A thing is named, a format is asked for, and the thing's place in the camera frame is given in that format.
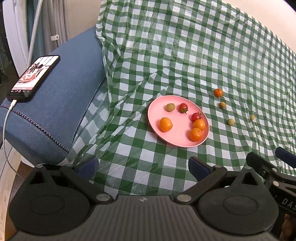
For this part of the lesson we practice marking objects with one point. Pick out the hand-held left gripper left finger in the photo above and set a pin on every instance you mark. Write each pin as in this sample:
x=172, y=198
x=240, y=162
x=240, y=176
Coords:
x=87, y=166

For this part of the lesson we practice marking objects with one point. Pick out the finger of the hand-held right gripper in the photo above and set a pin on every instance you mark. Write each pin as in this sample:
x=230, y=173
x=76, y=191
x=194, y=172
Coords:
x=261, y=165
x=286, y=156

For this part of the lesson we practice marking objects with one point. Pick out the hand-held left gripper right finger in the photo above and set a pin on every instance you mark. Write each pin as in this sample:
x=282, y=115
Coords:
x=198, y=168

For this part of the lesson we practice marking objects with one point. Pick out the small orange tangerine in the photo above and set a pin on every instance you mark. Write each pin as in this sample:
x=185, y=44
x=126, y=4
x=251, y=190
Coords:
x=218, y=92
x=166, y=124
x=199, y=124
x=195, y=134

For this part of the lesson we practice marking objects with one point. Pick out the pink round plate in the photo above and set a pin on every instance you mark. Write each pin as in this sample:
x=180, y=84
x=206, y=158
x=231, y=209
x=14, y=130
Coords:
x=178, y=129

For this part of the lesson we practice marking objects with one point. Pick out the red cherry tomato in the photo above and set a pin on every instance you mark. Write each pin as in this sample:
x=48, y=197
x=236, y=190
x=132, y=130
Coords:
x=196, y=116
x=183, y=108

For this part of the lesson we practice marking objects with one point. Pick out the small green plum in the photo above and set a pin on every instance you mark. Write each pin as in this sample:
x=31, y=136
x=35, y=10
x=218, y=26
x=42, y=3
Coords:
x=252, y=117
x=222, y=105
x=170, y=107
x=231, y=122

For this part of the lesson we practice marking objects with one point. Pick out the person's right hand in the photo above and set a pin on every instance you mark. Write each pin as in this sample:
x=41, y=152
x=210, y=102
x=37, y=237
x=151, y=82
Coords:
x=286, y=226

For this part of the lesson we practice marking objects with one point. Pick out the black smartphone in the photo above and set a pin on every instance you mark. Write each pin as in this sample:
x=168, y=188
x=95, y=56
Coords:
x=32, y=76

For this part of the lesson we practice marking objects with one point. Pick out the green checkered tablecloth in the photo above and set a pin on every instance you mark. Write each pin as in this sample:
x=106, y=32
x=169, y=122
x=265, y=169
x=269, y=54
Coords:
x=173, y=46

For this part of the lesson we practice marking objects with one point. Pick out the teal curtain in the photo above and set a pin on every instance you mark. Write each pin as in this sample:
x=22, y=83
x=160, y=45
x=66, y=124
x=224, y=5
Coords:
x=41, y=44

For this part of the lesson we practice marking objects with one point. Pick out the white curtain clip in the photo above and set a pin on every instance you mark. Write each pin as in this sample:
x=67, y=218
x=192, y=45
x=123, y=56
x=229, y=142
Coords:
x=55, y=37

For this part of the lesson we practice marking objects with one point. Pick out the grey curtain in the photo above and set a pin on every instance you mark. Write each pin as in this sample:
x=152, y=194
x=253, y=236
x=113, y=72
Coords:
x=69, y=18

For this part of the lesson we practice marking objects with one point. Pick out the white frame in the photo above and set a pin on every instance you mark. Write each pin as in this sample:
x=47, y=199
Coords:
x=16, y=34

